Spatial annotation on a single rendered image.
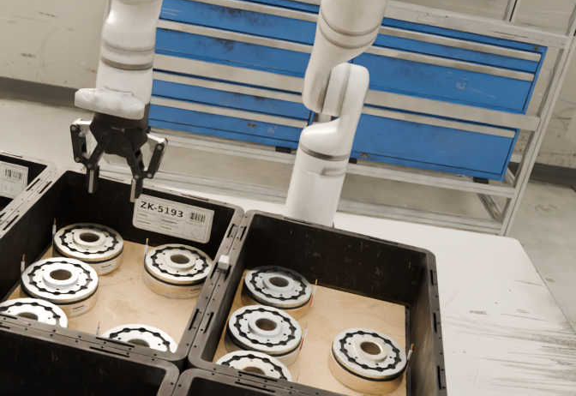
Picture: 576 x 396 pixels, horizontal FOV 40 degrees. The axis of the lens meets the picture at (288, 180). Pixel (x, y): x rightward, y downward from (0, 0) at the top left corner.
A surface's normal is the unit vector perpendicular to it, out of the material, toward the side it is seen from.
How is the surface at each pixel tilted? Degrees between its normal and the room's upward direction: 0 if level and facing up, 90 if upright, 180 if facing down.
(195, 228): 90
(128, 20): 11
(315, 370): 0
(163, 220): 90
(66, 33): 90
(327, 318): 0
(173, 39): 90
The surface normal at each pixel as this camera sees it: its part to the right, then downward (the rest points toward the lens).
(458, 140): 0.05, 0.44
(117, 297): 0.19, -0.89
